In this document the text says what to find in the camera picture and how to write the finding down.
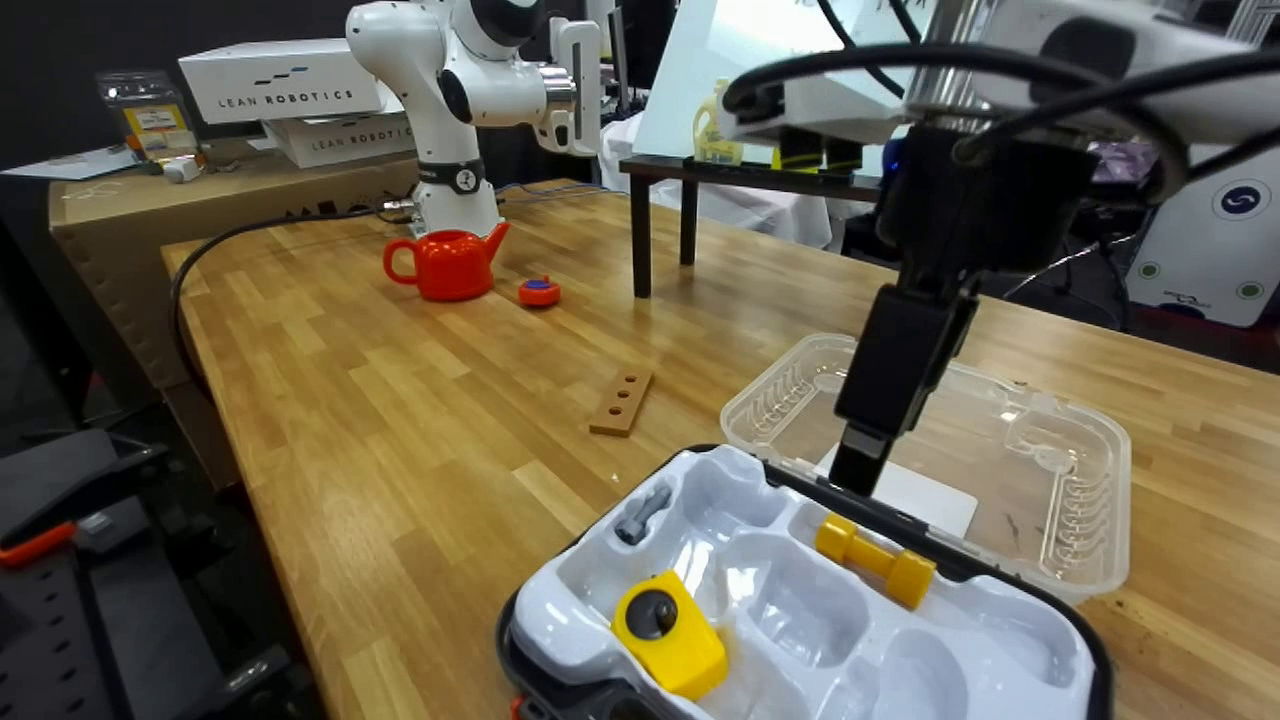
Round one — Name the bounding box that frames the black cable on table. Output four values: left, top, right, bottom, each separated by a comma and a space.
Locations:
164, 208, 402, 394

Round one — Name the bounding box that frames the red teapot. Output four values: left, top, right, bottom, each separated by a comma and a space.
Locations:
385, 224, 506, 303

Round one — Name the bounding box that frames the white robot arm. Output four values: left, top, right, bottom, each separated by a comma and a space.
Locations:
345, 0, 604, 242

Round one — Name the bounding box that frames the brown wooden block with holes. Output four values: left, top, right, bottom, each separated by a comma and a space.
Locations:
589, 369, 653, 438

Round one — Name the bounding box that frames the yellow sticky note block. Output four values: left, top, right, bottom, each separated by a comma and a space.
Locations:
770, 128, 824, 174

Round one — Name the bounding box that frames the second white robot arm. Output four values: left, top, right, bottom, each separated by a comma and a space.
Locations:
722, 0, 1280, 494

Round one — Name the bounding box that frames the red blue tape measure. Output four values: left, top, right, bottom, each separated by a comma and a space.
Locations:
514, 275, 559, 308

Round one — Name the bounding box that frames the white board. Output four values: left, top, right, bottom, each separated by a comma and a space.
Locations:
630, 0, 836, 155

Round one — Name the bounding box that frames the yellow cylinder toy piece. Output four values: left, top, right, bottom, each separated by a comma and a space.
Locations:
813, 515, 937, 607

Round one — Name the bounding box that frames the grey small toy piece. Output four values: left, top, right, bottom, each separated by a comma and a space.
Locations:
614, 488, 671, 546

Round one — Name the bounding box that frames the cardboard box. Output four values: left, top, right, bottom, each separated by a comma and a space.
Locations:
49, 153, 415, 488

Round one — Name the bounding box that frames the white machine with blue logo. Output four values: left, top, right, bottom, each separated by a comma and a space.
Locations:
1125, 153, 1280, 330

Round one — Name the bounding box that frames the white box on shelf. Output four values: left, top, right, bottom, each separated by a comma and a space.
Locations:
179, 37, 401, 124

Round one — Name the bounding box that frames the white paper label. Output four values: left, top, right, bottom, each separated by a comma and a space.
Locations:
868, 459, 979, 537

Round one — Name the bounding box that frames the clear plastic case lid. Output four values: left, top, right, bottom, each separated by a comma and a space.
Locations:
720, 334, 1132, 604

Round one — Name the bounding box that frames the small black side table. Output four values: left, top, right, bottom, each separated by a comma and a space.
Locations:
620, 153, 924, 303

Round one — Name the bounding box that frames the black case white tray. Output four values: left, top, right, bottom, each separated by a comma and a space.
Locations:
495, 443, 1113, 720

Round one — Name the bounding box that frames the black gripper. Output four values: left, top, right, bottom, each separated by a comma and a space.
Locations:
826, 124, 1097, 498

